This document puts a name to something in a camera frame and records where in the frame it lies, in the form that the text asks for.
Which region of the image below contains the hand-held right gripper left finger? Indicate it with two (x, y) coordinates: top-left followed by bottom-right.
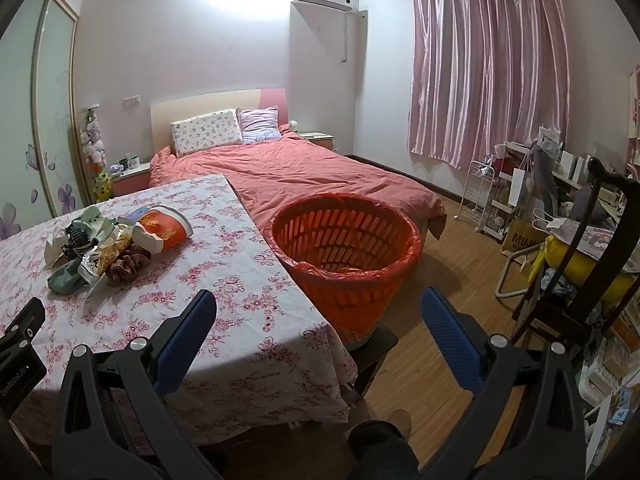
(52, 288), (226, 480)

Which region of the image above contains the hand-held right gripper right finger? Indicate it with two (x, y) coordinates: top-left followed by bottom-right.
(420, 287), (586, 480)

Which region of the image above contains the grey green sock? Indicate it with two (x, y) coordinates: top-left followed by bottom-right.
(47, 260), (88, 295)

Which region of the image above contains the brown plaid scrunchie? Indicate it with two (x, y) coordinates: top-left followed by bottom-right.
(105, 244), (152, 286)

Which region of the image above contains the orange plastic basket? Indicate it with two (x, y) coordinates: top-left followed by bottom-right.
(270, 196), (425, 346)

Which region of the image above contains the orange paper noodle cup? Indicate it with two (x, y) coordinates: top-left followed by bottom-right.
(132, 206), (195, 253)

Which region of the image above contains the black floral cloth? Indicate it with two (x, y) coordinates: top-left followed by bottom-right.
(62, 220), (98, 261)

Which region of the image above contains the light green cloth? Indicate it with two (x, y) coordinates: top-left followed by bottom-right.
(80, 206), (118, 241)

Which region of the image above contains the pink floral tablecloth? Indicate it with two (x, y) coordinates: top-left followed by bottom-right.
(0, 174), (358, 448)

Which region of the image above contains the dark wooden stool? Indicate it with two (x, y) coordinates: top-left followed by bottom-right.
(345, 322), (401, 406)

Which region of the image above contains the brown paper bag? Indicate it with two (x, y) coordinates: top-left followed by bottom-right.
(501, 217), (546, 256)

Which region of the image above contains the person's dark trouser leg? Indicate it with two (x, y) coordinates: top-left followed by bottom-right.
(347, 420), (418, 480)

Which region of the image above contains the white rolling cart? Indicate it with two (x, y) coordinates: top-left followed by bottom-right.
(487, 142), (536, 238)

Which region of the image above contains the yellow cushion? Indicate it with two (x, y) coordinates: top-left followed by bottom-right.
(545, 235), (640, 311)

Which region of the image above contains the newspaper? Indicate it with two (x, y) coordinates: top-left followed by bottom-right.
(542, 217), (618, 248)

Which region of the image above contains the pink nightstand with mug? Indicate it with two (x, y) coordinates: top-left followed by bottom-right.
(111, 162), (152, 198)

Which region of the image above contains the white paper bag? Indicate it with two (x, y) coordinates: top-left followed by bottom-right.
(509, 167), (528, 208)

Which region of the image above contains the dark wooden chair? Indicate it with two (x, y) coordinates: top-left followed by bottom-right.
(510, 156), (640, 361)

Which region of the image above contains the grey cloth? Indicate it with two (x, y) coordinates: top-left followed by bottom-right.
(532, 142), (557, 206)

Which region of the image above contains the white floral pillow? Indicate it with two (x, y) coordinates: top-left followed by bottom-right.
(170, 108), (244, 157)

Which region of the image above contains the red duvet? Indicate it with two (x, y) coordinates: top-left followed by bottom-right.
(149, 127), (447, 241)

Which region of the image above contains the stack of plush toys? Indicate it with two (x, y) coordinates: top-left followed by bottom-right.
(79, 105), (113, 203)

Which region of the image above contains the pink striped pillow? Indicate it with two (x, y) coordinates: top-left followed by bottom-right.
(236, 106), (282, 143)

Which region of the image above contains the beige and pink headboard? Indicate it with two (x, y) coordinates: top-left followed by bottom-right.
(150, 88), (289, 158)

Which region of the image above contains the wardrobe with purple flower doors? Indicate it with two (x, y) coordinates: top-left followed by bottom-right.
(0, 0), (83, 241)

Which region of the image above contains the pink satin curtain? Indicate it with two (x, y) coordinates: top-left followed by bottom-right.
(407, 0), (571, 171)

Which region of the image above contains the white air conditioner pipe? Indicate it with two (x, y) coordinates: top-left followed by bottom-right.
(341, 10), (368, 64)

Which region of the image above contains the white metal tube frame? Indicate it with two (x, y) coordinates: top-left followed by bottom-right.
(495, 252), (531, 298)

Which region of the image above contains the white wire rack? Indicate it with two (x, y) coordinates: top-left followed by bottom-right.
(454, 160), (496, 233)

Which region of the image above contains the pink wall shelf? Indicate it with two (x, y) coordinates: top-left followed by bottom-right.
(627, 65), (640, 166)

